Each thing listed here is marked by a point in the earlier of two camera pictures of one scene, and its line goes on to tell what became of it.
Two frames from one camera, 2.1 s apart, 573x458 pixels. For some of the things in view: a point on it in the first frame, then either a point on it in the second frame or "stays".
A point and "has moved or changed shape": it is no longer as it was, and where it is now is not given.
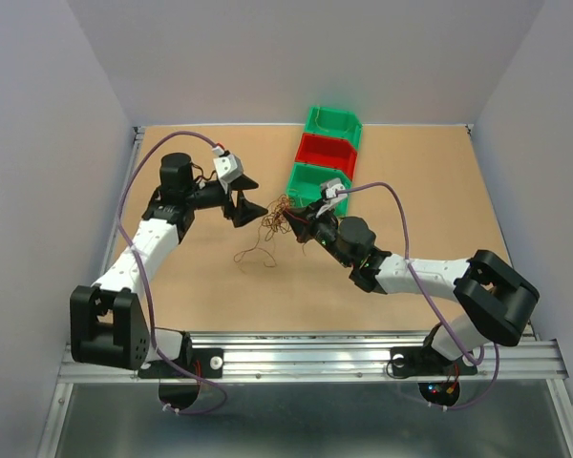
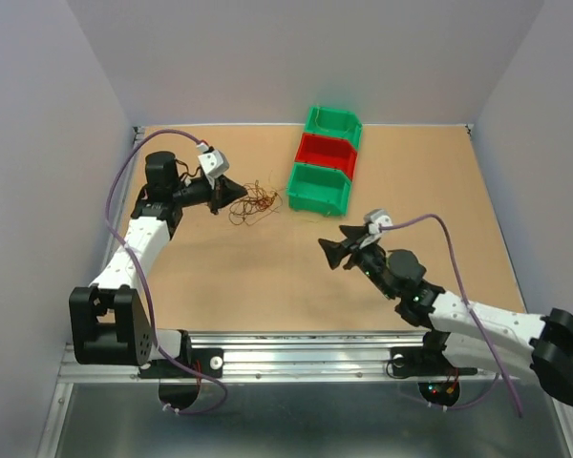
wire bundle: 274,222 has moved or changed shape
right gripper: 311,216 to 333,252
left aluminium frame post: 120,194 stays
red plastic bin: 328,152 stays
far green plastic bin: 334,122 stays
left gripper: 244,211 stays
